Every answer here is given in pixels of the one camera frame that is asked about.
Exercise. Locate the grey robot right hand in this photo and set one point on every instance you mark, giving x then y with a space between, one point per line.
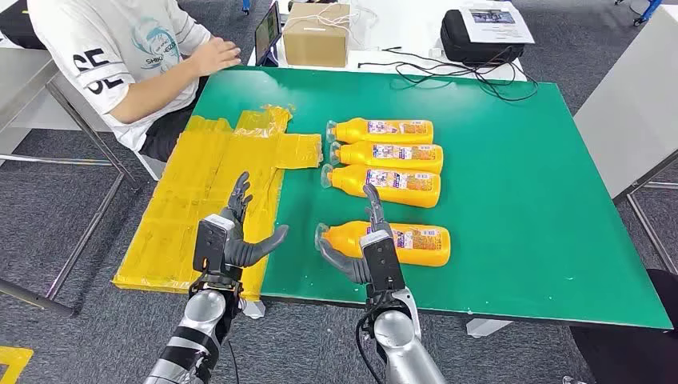
347 267

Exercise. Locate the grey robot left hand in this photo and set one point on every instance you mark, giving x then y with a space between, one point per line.
238 249

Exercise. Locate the person's right hand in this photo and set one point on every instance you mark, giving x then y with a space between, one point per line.
217 55

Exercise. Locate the orange detergent bottle clear cap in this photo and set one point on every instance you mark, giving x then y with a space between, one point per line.
360 131
344 241
349 180
360 155

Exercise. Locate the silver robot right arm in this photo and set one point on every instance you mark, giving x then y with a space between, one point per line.
397 339

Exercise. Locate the person's right forearm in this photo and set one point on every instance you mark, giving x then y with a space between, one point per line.
159 90

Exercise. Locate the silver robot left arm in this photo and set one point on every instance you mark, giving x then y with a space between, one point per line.
201 312

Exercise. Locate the black tablet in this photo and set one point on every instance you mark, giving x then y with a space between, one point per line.
267 29

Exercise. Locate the blue metal leg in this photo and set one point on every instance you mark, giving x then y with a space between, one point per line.
246 6

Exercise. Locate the white table foot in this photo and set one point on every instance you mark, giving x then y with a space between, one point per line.
251 310
484 327

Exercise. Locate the yellow taped mat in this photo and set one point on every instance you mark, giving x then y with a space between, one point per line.
201 175

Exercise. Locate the person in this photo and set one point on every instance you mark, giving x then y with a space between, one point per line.
122 42

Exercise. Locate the brown cardboard box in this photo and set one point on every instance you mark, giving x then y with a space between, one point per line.
315 48

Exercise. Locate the green table mat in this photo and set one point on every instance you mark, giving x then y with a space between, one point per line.
503 212

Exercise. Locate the white table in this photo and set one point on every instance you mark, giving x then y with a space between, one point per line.
408 26

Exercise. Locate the grey steel table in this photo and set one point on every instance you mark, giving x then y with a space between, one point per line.
21 79

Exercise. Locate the black bag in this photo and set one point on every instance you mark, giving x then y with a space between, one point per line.
13 26

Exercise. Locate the white power adapter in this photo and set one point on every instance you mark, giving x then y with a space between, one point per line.
435 52

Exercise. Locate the yellow floor tape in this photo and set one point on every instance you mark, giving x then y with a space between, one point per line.
21 354

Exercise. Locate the black carrying case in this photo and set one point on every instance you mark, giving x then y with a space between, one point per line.
461 50

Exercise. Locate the white printed paper sheet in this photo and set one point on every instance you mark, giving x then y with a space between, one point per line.
498 32

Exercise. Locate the person's leg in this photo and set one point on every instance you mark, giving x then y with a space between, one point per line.
635 350

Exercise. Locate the pale grey desk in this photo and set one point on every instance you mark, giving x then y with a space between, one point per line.
630 106

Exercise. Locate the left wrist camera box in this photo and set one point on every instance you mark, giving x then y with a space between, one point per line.
209 246

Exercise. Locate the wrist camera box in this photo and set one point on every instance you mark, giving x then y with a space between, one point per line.
381 265
209 246

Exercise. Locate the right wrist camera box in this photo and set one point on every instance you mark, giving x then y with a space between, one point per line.
381 265

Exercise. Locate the blue cart frame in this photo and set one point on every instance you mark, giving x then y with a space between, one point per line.
649 11

